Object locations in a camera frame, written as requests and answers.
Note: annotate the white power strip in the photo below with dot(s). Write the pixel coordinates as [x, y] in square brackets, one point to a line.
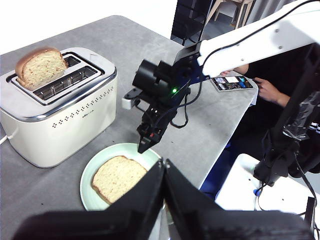
[127, 103]

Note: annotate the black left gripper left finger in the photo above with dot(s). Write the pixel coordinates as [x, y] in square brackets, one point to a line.
[125, 220]

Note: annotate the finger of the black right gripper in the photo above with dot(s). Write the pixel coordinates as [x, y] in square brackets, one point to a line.
[146, 145]

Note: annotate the person's hand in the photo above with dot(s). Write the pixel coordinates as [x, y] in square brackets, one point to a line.
[243, 69]
[270, 92]

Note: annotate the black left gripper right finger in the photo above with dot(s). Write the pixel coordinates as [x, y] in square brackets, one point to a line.
[200, 220]

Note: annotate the black shelf cabinet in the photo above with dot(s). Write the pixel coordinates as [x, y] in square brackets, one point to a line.
[185, 20]

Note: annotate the beige plastic chair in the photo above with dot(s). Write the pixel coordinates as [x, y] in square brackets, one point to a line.
[241, 15]

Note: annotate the cream toaster with chrome top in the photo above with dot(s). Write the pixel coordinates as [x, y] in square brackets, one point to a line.
[62, 130]

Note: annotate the white-framed phone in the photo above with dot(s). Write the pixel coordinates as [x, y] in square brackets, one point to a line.
[232, 83]

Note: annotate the pale green round plate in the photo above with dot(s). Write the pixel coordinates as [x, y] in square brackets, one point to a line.
[107, 152]

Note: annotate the person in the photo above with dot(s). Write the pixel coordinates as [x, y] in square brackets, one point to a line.
[270, 117]

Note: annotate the brown-crusted bread slice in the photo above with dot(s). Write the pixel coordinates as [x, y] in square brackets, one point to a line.
[40, 70]
[117, 177]

